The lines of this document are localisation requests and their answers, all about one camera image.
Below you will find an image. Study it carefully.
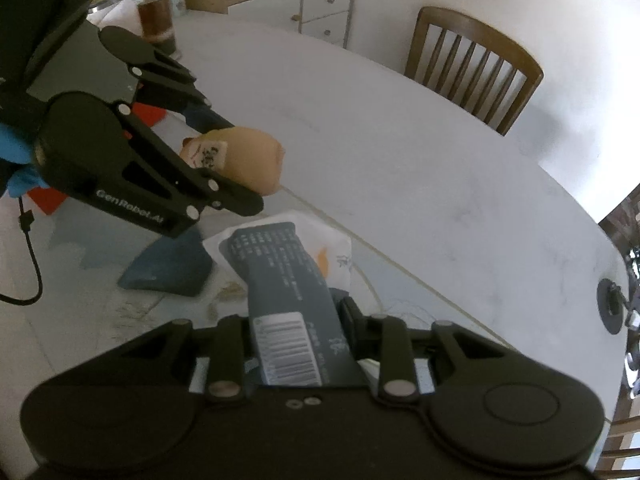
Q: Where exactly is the white green snack packet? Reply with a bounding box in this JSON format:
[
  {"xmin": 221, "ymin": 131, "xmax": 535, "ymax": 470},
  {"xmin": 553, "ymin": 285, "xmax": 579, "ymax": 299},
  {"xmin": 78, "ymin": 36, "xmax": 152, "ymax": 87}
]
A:
[{"xmin": 203, "ymin": 210, "xmax": 364, "ymax": 387}]

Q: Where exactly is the orange pig squeeze toy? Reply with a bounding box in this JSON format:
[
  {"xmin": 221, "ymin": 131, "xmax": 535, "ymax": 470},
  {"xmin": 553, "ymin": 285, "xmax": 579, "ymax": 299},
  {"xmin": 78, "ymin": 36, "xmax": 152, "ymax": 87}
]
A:
[{"xmin": 180, "ymin": 127, "xmax": 285, "ymax": 196}]

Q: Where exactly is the blue gloved hand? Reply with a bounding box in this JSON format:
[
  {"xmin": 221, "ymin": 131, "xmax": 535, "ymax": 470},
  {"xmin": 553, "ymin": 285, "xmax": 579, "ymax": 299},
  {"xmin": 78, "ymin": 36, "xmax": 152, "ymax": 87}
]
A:
[{"xmin": 1, "ymin": 124, "xmax": 49, "ymax": 198}]

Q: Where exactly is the red cardboard box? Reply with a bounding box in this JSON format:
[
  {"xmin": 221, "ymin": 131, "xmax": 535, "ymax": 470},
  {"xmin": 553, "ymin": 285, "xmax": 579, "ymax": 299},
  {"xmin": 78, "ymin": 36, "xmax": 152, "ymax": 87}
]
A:
[{"xmin": 34, "ymin": 93, "xmax": 171, "ymax": 211}]

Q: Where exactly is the glass tea bottle white lid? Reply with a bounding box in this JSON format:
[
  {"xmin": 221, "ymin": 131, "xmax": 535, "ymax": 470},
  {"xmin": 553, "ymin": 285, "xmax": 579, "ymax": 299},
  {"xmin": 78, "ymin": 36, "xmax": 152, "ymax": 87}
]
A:
[{"xmin": 134, "ymin": 0, "xmax": 177, "ymax": 55}]

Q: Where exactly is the wooden chair at right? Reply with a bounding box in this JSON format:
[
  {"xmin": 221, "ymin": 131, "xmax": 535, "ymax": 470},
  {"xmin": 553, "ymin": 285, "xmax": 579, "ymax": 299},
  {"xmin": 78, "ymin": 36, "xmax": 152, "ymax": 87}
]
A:
[{"xmin": 594, "ymin": 385, "xmax": 639, "ymax": 479}]

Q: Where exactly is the wooden chair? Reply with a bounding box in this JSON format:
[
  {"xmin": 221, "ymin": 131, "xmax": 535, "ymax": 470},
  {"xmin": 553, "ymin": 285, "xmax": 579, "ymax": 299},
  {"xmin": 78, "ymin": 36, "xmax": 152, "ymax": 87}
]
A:
[
  {"xmin": 404, "ymin": 6, "xmax": 544, "ymax": 136},
  {"xmin": 594, "ymin": 385, "xmax": 639, "ymax": 479}
]

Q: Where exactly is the wooden chair at back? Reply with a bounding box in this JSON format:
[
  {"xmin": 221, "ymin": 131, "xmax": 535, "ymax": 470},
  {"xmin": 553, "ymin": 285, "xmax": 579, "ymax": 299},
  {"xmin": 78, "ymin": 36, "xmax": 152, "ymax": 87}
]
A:
[{"xmin": 404, "ymin": 6, "xmax": 544, "ymax": 136}]

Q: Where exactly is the black cable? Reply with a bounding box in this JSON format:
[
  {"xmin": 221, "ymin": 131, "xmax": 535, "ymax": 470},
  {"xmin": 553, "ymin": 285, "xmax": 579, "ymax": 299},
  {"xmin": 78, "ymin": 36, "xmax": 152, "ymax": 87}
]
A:
[{"xmin": 0, "ymin": 196, "xmax": 44, "ymax": 307}]

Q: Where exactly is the black round table mount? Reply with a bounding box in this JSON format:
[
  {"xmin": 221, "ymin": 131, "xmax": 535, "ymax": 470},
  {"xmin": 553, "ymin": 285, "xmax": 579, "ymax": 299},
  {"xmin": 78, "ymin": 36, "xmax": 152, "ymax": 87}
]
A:
[{"xmin": 597, "ymin": 278, "xmax": 627, "ymax": 335}]

